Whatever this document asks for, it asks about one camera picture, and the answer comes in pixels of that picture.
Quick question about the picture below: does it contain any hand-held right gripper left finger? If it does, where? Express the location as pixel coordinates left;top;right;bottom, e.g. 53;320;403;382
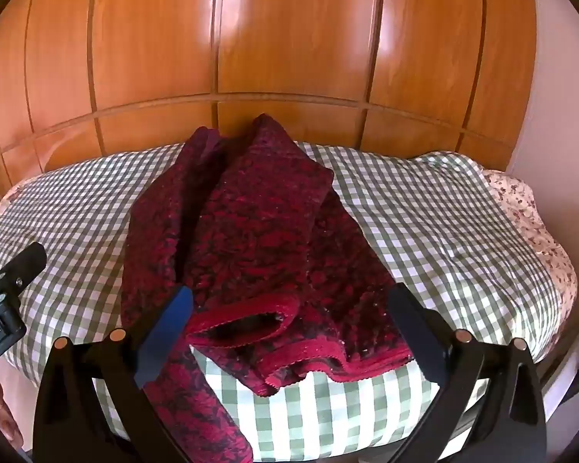
33;286;195;463

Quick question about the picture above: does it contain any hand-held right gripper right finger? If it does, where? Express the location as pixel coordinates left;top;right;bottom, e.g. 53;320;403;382
387;282;547;463

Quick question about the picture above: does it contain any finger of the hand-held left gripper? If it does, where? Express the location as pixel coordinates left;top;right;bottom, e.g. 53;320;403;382
0;242;48;301

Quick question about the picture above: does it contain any dark red patterned garment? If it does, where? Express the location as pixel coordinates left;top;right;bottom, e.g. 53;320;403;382
120;113;413;463

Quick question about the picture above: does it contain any green checked bed cloth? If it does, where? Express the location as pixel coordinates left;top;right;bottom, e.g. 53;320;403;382
0;141;572;459

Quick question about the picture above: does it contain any wooden wardrobe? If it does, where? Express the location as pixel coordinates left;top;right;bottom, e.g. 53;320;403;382
0;0;538;189

